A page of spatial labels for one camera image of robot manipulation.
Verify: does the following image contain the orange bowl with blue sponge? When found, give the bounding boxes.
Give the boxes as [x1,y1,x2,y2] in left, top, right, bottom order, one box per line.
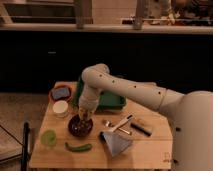
[49,85,72,102]

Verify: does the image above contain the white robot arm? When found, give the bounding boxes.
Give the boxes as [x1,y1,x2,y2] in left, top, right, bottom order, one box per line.
[78,63,213,171]

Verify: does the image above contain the black chair frame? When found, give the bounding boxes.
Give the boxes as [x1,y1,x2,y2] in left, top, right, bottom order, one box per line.
[0,122,30,171]

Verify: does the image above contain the green tray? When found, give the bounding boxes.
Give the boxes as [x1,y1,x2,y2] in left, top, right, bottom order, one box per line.
[72,78,126,110]

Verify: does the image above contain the green cucumber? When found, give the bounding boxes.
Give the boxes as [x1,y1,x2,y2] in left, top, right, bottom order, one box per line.
[65,142,92,152]

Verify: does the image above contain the dark purple bowl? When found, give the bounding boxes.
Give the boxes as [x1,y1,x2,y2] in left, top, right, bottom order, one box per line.
[68,115,93,138]

